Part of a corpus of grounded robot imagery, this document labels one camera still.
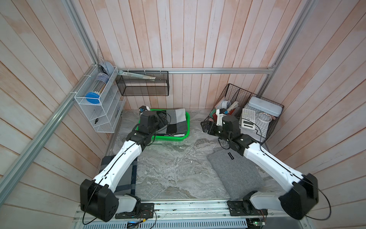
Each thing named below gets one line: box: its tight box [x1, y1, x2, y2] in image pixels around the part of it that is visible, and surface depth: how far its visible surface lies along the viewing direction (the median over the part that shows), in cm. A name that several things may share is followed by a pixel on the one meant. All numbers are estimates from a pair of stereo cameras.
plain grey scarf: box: [206, 148, 265, 200], surface depth 83 cm
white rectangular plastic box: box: [247, 96, 283, 117], surface depth 94 cm
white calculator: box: [241, 108, 256, 130], surface depth 87 cm
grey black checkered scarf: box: [155, 108, 188, 137], surface depth 103 cm
